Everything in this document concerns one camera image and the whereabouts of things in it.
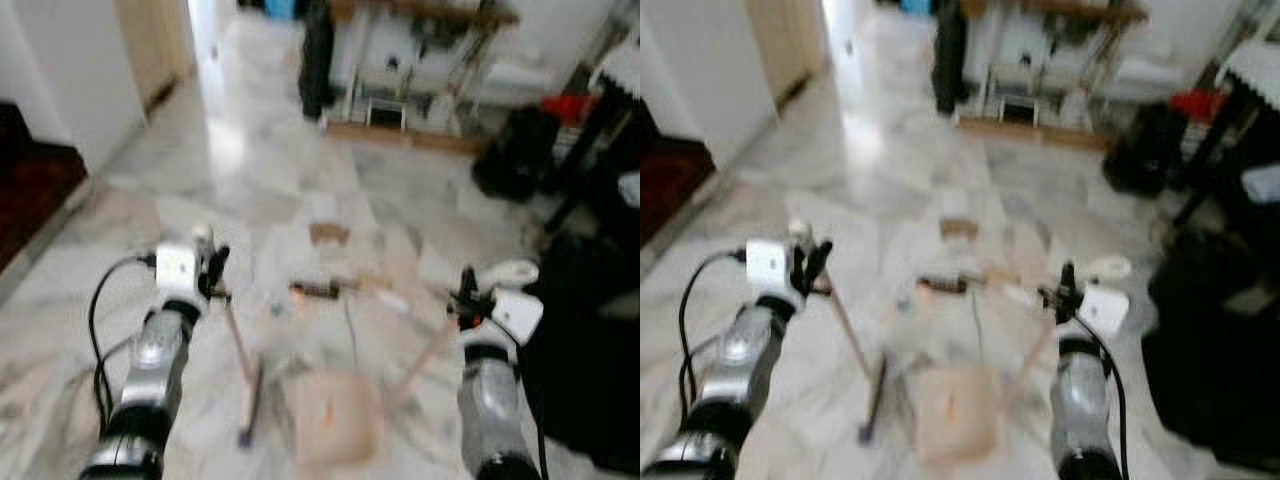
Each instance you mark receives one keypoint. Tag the white lace cloth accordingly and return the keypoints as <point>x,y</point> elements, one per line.
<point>1255,75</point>
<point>622,68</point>

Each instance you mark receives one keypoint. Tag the wooden-top sewing table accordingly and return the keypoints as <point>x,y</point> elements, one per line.
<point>430,12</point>
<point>1050,10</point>

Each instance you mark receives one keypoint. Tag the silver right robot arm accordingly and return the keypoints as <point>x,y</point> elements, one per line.
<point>1080,400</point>
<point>490,400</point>

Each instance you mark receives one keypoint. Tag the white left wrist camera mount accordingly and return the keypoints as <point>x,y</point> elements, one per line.
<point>175,268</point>
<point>768,266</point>

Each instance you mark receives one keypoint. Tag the blue box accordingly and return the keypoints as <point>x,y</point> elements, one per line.
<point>915,6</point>
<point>280,8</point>

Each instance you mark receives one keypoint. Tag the white-framed tablet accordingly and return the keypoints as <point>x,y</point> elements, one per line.
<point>1018,108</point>
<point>385,112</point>

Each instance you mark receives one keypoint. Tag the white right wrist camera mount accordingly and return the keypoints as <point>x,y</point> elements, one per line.
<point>1105,310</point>
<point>518,315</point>

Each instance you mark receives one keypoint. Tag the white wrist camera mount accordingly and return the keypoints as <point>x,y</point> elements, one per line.
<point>175,268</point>
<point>518,315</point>
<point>768,266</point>
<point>1105,310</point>

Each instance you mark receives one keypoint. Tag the beige louvred door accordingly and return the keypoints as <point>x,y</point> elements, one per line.
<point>155,40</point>
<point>785,40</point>

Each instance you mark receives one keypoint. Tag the pale blue cloth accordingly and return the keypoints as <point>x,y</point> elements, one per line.
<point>1262,184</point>
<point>630,187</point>

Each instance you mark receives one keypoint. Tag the long wooden plank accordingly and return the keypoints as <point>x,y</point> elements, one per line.
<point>1040,133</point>
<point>420,138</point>

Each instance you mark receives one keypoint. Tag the black floor appliance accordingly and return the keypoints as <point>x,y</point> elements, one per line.
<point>515,155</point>
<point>1145,150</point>

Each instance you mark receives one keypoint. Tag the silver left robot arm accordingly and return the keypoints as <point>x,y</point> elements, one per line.
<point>745,355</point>
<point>150,360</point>

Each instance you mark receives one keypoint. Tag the small clear plastic bottle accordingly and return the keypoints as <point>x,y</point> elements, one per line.
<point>903,303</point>
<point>277,308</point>

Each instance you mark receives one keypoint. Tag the black metal stand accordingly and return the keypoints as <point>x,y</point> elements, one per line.
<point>590,160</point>
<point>1218,160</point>

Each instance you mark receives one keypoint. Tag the red object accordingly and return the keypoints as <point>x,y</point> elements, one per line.
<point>1198,103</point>
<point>570,105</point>

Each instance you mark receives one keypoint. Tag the black rolled mat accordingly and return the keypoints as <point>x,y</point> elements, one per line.
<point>950,60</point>
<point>317,60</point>

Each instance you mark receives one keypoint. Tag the dark wooden staircase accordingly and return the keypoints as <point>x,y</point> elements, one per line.
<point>670,185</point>
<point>35,185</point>

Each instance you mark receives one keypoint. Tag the brown cardboard piece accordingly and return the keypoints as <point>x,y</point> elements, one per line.
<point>328,233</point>
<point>958,228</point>

